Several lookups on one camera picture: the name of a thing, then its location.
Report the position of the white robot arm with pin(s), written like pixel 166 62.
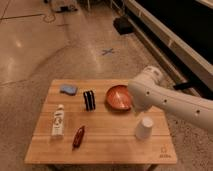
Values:
pixel 146 92

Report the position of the orange wooden bowl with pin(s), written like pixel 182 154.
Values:
pixel 118 97

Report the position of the blue sponge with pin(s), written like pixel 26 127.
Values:
pixel 68 89

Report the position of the wooden folding table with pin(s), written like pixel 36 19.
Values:
pixel 109 135

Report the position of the white tube bottle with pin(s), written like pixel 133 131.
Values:
pixel 58 121

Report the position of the black object on floor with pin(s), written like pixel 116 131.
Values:
pixel 122 25

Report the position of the grey equipment at top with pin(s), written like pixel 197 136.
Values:
pixel 63 5

